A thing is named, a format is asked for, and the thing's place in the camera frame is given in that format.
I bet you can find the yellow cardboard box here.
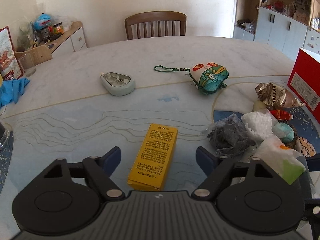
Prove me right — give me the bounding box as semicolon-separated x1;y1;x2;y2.
127;124;178;191

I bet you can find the white printed plastic bag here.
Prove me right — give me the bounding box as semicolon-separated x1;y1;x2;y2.
253;135;306;185

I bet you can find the teal round ball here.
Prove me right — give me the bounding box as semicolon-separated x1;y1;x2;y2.
272;122;295;143

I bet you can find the green embroidered sachet pouch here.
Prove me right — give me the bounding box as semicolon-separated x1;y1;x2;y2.
153;62;229;95

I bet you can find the dark contents plastic bag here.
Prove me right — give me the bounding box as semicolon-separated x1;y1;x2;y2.
207;114;256;159

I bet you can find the white crumpled plastic bag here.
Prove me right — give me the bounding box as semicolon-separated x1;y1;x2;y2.
241;109;278;142

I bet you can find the small red packet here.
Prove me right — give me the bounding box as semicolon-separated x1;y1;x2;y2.
269;109;294;121

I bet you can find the pale green oval case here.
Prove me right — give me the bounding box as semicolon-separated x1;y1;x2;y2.
100;72;136;96

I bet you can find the gold foil snack bag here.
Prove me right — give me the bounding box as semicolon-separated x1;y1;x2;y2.
255;82;305;110

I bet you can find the blue rubber glove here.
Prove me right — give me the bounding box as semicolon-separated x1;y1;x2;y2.
1;77;30;107

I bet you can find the red cardboard storage box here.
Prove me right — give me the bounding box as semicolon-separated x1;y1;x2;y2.
287;48;320;122

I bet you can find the clear drinking glass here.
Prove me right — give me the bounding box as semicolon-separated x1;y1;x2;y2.
18;54;36;77

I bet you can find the wooden chair back left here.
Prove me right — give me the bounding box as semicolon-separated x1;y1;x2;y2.
15;45;53;65

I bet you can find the white wooden sideboard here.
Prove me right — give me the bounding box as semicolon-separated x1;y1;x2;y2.
40;21;87;58

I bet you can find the red white paper bag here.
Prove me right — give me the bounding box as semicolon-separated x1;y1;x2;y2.
0;26;23;81

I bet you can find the wooden dining chair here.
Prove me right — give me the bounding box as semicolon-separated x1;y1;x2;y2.
124;11;187;40

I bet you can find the white wall cabinet unit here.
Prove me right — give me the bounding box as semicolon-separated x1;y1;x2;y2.
233;0;319;61

